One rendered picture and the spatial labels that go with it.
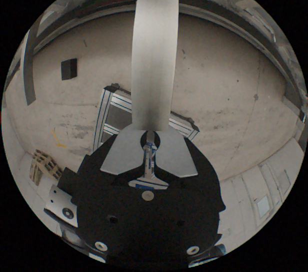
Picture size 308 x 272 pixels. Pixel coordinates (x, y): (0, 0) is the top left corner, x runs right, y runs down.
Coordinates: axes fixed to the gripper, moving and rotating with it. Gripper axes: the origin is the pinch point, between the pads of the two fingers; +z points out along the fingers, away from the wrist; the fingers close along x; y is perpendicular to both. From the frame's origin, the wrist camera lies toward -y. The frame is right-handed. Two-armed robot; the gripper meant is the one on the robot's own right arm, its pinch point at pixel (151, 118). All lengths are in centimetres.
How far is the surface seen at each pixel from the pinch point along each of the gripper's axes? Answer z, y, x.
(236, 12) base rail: 12.7, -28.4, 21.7
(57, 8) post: 8.1, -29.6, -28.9
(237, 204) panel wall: -5, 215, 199
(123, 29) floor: 83, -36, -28
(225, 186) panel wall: 61, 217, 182
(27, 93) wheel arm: -2.2, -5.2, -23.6
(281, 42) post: 7, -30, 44
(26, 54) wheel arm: -2.1, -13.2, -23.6
